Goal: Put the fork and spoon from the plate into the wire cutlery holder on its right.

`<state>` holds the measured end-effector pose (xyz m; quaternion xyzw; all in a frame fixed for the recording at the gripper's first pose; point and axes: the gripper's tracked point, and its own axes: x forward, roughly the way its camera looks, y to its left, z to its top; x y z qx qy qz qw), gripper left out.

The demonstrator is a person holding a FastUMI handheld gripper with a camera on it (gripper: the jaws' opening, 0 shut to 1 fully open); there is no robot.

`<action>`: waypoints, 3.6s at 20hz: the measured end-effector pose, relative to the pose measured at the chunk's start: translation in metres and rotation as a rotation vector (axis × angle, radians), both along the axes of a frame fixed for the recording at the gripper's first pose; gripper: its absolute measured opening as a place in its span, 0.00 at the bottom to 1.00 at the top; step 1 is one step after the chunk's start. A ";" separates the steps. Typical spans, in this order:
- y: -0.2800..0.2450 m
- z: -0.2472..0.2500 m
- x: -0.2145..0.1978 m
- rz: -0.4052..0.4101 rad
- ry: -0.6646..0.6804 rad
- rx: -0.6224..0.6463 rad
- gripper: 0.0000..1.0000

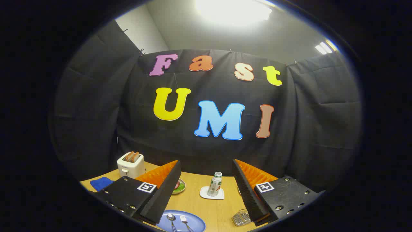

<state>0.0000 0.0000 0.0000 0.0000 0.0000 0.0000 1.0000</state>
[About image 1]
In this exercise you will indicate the brown toast slice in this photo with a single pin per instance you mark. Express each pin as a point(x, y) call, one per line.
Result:
point(128, 156)
point(136, 157)

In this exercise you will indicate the white oval food plate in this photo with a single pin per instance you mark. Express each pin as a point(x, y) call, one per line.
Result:
point(181, 187)

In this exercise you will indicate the white toaster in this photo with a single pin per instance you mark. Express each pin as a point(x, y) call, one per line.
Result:
point(130, 169)

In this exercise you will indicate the small ceiling light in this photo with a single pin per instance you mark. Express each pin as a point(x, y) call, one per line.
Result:
point(325, 47)

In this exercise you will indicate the large ceiling light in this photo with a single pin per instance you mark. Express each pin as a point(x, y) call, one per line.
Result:
point(233, 11)

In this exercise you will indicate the white square coaster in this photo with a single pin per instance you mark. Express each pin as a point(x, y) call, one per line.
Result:
point(204, 193)

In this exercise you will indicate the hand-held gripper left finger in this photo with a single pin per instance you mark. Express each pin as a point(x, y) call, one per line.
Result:
point(161, 196)

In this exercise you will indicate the white green-capped bottle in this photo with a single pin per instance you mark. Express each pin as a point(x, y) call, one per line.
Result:
point(214, 185)

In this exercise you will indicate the blue folded cloth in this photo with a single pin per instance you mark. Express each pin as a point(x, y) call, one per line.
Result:
point(101, 183)

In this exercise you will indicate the blue round plate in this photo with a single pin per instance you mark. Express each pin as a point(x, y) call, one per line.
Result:
point(197, 223)

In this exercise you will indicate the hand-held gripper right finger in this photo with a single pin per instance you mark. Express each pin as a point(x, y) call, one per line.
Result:
point(249, 196)

